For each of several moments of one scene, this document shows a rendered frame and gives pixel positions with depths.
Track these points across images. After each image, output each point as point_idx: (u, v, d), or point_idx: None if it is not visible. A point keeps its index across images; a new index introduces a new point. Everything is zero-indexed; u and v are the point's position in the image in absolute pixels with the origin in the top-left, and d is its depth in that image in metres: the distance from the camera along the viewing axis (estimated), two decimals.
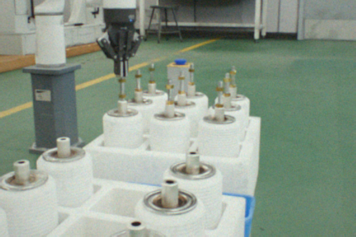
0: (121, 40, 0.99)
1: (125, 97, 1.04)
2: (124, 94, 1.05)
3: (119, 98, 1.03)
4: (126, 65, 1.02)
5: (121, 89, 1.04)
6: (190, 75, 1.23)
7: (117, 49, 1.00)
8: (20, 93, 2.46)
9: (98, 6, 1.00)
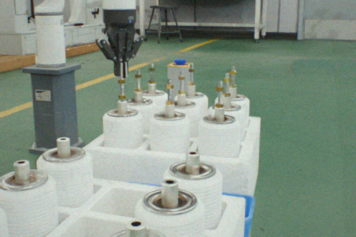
0: (121, 42, 0.99)
1: (118, 98, 1.04)
2: (123, 96, 1.03)
3: (121, 97, 1.05)
4: (126, 67, 1.02)
5: (123, 91, 1.03)
6: (190, 75, 1.23)
7: (117, 51, 1.00)
8: (20, 93, 2.46)
9: (98, 7, 1.00)
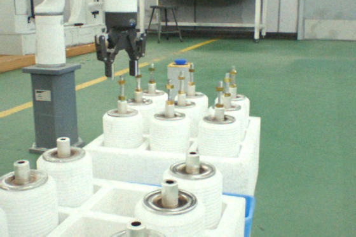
0: (119, 44, 0.99)
1: (123, 98, 1.05)
2: (119, 96, 1.04)
3: (125, 99, 1.04)
4: (136, 65, 1.04)
5: (119, 91, 1.04)
6: (190, 75, 1.23)
7: (112, 51, 0.99)
8: (20, 93, 2.46)
9: (100, 9, 1.01)
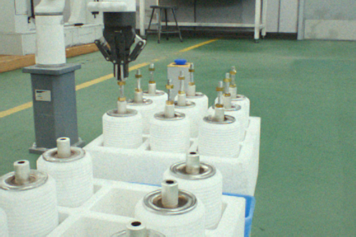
0: None
1: (124, 99, 1.05)
2: (119, 97, 1.05)
3: (124, 100, 1.04)
4: None
5: (119, 93, 1.04)
6: (190, 75, 1.23)
7: (129, 51, 1.02)
8: (20, 93, 2.46)
9: None
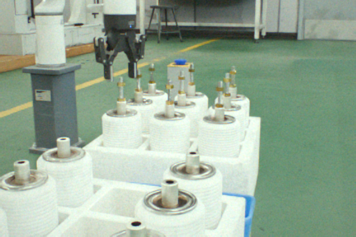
0: (118, 46, 0.99)
1: (122, 101, 1.03)
2: (124, 98, 1.04)
3: (117, 101, 1.04)
4: (135, 67, 1.04)
5: (123, 93, 1.04)
6: (190, 75, 1.23)
7: (111, 53, 0.99)
8: (20, 93, 2.46)
9: (98, 11, 1.00)
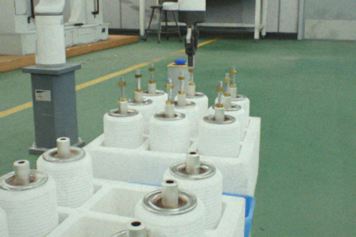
0: (196, 37, 1.19)
1: (125, 100, 1.05)
2: (120, 98, 1.05)
3: (124, 101, 1.04)
4: (195, 58, 1.22)
5: (120, 93, 1.04)
6: (192, 75, 1.23)
7: (194, 45, 1.19)
8: (20, 93, 2.46)
9: (174, 8, 1.17)
